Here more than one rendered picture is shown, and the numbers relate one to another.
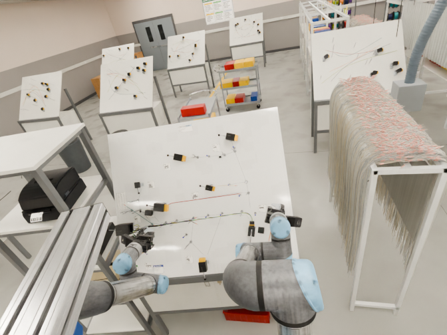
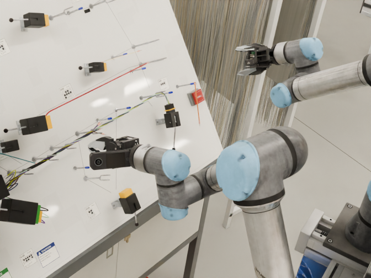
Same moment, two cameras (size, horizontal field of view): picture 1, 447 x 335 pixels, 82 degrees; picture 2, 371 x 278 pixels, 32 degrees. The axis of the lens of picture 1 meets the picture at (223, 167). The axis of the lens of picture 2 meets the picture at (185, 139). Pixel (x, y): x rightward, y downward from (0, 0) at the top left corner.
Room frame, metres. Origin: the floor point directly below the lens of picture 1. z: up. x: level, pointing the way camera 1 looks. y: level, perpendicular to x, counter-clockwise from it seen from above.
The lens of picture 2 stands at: (0.17, 1.64, 2.57)
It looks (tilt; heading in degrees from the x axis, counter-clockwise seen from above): 38 degrees down; 297
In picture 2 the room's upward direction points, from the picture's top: 9 degrees clockwise
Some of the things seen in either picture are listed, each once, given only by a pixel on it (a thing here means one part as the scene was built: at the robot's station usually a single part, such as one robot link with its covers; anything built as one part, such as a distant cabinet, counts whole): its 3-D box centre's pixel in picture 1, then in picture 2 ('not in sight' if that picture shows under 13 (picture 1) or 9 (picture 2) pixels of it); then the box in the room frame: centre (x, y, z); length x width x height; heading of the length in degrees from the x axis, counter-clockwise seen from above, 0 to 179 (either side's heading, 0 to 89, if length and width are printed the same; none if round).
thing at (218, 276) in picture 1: (209, 275); (122, 225); (1.08, 0.24, 0.83); 1.18 x 0.06 x 0.06; 82
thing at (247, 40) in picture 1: (247, 42); not in sight; (10.04, -1.80, 0.83); 1.18 x 0.72 x 1.65; 72
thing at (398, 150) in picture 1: (364, 186); (190, 45); (1.64, -1.15, 0.78); 1.39 x 0.45 x 1.56; 162
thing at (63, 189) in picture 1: (52, 193); not in sight; (1.35, 1.04, 1.56); 0.30 x 0.23 x 0.19; 173
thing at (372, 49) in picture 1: (354, 91); not in sight; (3.61, -2.15, 0.83); 1.18 x 0.72 x 1.65; 72
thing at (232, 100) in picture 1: (238, 85); not in sight; (6.16, -0.76, 0.54); 0.99 x 0.50 x 1.08; 73
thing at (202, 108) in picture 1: (205, 128); not in sight; (4.12, 0.16, 0.54); 0.99 x 0.50 x 1.08; 167
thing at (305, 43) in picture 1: (315, 44); not in sight; (7.10, -3.04, 0.90); 5.24 x 0.59 x 1.79; 162
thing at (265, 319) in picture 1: (247, 301); not in sight; (1.27, 0.05, 0.07); 0.39 x 0.29 x 0.14; 74
